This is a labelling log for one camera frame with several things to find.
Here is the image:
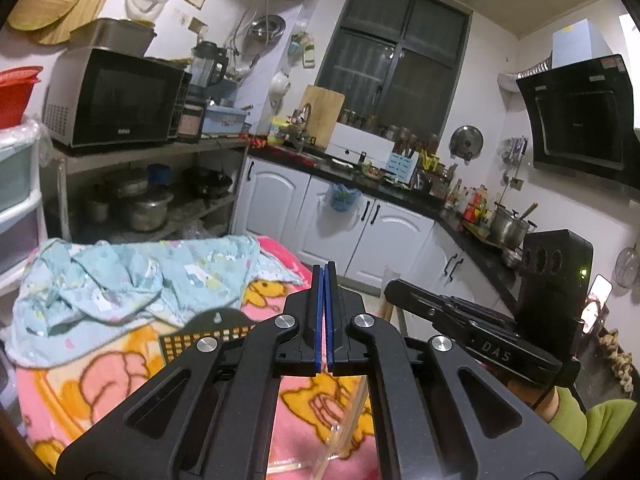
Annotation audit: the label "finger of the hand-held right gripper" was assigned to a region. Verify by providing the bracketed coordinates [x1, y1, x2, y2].
[384, 279, 501, 335]

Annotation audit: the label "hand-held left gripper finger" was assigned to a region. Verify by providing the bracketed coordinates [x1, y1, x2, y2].
[325, 261, 587, 480]
[55, 262, 326, 480]

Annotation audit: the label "wooden chopstick pair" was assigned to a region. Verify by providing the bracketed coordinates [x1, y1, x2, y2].
[310, 380, 372, 480]
[382, 299, 402, 333]

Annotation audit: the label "person's right forearm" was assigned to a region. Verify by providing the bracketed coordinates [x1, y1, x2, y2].
[537, 385, 638, 473]

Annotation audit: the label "hanging kitchen utensils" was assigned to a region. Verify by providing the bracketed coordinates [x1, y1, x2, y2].
[500, 136, 528, 186]

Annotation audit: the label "smartphone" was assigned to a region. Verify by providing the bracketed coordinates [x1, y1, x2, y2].
[582, 275, 613, 333]

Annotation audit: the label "white kitchen cabinets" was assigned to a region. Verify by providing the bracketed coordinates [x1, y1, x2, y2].
[232, 152, 501, 311]

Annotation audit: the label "black kitchen countertop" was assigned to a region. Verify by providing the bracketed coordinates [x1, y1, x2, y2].
[248, 142, 526, 301]

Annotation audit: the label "glass pot lid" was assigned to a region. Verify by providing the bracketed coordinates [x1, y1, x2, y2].
[614, 245, 640, 288]

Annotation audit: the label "steel stockpot with ladle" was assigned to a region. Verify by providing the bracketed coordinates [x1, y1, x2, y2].
[489, 202, 538, 246]

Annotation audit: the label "group of condiment bottles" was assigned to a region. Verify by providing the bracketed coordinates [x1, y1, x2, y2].
[445, 177, 493, 226]

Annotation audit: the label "light blue knife block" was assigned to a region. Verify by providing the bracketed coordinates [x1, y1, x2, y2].
[386, 152, 418, 186]

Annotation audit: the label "steel pot lid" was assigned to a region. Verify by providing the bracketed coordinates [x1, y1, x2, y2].
[448, 125, 485, 163]

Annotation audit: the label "white box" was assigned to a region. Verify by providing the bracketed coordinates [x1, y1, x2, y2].
[327, 122, 396, 166]

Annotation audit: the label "row of spice jars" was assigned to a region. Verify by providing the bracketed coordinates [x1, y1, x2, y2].
[340, 107, 446, 146]

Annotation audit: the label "dark wok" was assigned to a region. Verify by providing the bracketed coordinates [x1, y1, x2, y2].
[185, 166, 235, 198]

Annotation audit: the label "black range hood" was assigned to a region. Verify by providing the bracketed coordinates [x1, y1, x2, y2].
[515, 20, 640, 183]

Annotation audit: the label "metal kitchen faucet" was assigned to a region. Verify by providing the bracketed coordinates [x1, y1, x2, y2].
[292, 103, 313, 151]

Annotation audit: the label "light blue printed cloth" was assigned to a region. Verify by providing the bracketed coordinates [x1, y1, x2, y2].
[5, 234, 311, 368]

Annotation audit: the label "large steel pot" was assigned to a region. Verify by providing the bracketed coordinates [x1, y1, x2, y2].
[122, 191, 175, 233]

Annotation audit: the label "wooden cutting board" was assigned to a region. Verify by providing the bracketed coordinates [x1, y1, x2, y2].
[298, 85, 346, 148]

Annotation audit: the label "small blue pot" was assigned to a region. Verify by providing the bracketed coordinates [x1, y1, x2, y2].
[146, 164, 173, 188]

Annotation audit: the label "blue plastic dish box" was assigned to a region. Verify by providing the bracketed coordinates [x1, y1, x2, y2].
[205, 104, 251, 136]

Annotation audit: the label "pink printed blanket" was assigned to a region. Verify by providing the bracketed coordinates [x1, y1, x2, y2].
[15, 235, 381, 480]

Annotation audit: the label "white kettle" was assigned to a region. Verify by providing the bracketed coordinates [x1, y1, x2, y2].
[269, 71, 292, 111]

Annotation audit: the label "steel pot with lid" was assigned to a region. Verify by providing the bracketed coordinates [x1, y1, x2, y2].
[102, 167, 151, 198]

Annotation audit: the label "metal shelf rack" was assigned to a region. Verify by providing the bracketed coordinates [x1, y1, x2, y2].
[40, 135, 251, 246]

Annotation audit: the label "small steel pot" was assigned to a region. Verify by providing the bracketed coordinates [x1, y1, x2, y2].
[82, 195, 113, 223]

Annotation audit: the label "dark framed window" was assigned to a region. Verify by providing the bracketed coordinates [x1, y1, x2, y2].
[315, 0, 473, 136]

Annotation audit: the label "blender with dark jug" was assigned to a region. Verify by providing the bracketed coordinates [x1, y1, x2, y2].
[186, 41, 230, 141]

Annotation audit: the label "black microwave oven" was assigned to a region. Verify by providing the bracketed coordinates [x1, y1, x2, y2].
[42, 46, 187, 150]

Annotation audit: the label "steel bowl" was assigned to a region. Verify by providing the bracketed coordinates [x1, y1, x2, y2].
[248, 15, 287, 41]

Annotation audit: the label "white plastic drawer tower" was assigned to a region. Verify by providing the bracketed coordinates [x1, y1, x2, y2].
[0, 117, 43, 291]

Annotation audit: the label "grey plastic container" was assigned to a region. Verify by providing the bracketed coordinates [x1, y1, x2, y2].
[70, 17, 157, 58]

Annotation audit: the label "red plastic basin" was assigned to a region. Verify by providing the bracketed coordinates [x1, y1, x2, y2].
[0, 66, 45, 130]

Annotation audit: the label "round wooden board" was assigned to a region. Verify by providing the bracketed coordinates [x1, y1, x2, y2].
[30, 0, 113, 46]

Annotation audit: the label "silver exhaust duct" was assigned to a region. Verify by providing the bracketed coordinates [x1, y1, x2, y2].
[497, 57, 553, 93]

